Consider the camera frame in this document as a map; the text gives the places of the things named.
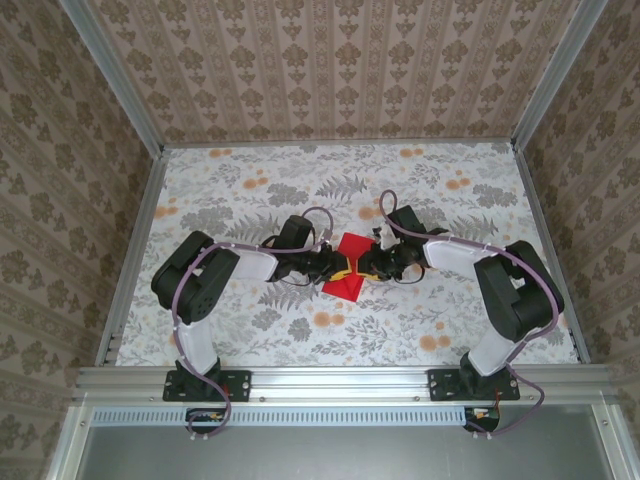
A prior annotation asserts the red square paper sheet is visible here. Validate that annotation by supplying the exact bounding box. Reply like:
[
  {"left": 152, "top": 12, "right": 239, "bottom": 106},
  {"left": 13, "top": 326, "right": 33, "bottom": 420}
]
[{"left": 322, "top": 232, "right": 381, "bottom": 301}]

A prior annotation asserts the floral patterned table cover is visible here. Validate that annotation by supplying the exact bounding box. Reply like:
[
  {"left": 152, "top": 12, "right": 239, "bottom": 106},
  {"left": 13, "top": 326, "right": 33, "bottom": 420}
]
[{"left": 114, "top": 143, "right": 584, "bottom": 369}]

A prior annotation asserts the grey metal panel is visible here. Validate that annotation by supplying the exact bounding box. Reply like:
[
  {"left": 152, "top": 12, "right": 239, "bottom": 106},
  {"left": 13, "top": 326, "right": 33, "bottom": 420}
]
[{"left": 74, "top": 424, "right": 614, "bottom": 480}]

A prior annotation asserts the black right connector board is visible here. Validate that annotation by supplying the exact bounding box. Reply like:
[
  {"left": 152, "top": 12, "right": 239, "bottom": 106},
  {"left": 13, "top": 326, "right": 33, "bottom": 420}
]
[{"left": 463, "top": 405, "right": 501, "bottom": 432}]

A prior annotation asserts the black connector board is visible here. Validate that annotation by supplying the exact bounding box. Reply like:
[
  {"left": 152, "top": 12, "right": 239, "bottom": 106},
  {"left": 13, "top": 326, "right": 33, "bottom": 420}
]
[
  {"left": 185, "top": 407, "right": 226, "bottom": 434},
  {"left": 463, "top": 405, "right": 501, "bottom": 432}
]

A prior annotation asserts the black left connector board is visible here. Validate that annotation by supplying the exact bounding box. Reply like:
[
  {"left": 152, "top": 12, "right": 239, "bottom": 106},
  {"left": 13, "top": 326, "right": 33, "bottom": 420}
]
[{"left": 185, "top": 407, "right": 226, "bottom": 434}]

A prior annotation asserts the aluminium mounting rail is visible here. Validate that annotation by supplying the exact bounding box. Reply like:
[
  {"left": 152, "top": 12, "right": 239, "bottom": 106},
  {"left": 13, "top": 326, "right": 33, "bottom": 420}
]
[{"left": 74, "top": 364, "right": 614, "bottom": 404}]

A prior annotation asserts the aluminium rear table rail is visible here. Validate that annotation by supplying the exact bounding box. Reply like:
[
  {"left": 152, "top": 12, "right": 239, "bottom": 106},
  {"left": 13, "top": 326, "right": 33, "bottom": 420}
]
[{"left": 162, "top": 140, "right": 516, "bottom": 150}]

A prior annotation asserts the aluminium table rail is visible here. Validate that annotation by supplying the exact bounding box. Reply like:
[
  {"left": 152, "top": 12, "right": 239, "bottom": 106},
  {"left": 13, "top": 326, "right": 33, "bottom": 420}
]
[
  {"left": 94, "top": 149, "right": 169, "bottom": 369},
  {"left": 162, "top": 140, "right": 516, "bottom": 150},
  {"left": 512, "top": 144, "right": 591, "bottom": 364}
]

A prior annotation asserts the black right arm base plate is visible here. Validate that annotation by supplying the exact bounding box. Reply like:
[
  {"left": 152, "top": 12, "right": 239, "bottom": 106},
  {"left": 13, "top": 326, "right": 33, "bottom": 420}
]
[{"left": 428, "top": 368, "right": 521, "bottom": 403}]

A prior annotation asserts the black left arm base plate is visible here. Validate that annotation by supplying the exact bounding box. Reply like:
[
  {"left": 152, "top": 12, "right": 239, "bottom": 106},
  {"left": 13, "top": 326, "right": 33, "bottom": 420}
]
[{"left": 163, "top": 368, "right": 252, "bottom": 403}]

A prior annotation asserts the grey slotted cable duct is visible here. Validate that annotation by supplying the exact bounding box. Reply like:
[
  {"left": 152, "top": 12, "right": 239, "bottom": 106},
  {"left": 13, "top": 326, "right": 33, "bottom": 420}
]
[{"left": 92, "top": 405, "right": 504, "bottom": 429}]

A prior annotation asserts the aluminium right table rail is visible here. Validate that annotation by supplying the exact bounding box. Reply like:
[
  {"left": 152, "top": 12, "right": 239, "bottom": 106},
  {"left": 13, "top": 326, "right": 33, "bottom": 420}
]
[{"left": 512, "top": 144, "right": 591, "bottom": 364}]

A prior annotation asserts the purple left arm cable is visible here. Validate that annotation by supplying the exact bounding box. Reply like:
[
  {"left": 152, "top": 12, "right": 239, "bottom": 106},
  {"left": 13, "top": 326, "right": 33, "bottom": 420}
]
[{"left": 171, "top": 206, "right": 335, "bottom": 444}]

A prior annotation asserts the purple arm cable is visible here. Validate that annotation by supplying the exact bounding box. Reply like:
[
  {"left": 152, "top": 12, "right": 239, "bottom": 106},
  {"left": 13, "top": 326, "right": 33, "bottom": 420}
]
[
  {"left": 378, "top": 189, "right": 560, "bottom": 441},
  {"left": 171, "top": 206, "right": 335, "bottom": 444}
]

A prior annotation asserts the aluminium left table rail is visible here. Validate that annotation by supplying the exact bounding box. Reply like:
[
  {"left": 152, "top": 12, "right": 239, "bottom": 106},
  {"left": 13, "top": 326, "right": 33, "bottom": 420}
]
[{"left": 94, "top": 149, "right": 169, "bottom": 369}]

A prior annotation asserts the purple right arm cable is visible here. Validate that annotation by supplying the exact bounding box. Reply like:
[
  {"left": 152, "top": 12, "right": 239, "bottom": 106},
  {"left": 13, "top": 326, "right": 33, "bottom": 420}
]
[{"left": 378, "top": 189, "right": 560, "bottom": 441}]

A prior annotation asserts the aluminium right frame post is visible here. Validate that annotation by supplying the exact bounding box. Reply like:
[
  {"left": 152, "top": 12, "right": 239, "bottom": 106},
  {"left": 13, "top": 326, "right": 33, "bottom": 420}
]
[{"left": 510, "top": 0, "right": 609, "bottom": 151}]

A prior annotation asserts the aluminium frame post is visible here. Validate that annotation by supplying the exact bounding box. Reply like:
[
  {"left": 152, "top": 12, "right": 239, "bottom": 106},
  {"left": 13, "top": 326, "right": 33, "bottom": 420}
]
[
  {"left": 510, "top": 0, "right": 609, "bottom": 151},
  {"left": 59, "top": 0, "right": 166, "bottom": 156}
]

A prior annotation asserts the aluminium left frame post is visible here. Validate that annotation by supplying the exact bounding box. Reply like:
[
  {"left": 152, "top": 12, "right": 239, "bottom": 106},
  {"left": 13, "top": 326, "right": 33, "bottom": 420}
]
[{"left": 59, "top": 0, "right": 166, "bottom": 156}]

